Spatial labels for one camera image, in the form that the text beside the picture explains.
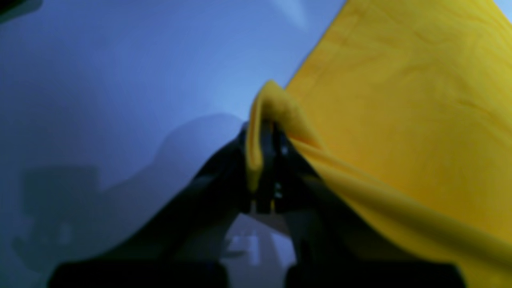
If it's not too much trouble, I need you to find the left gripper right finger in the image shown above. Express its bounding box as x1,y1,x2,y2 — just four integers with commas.
260,121,466,288

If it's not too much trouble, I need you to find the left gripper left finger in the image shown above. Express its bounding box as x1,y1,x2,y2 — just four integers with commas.
48,124,250,288

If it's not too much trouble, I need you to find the yellow T-shirt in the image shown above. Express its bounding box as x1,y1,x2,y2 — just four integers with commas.
246,0,512,288

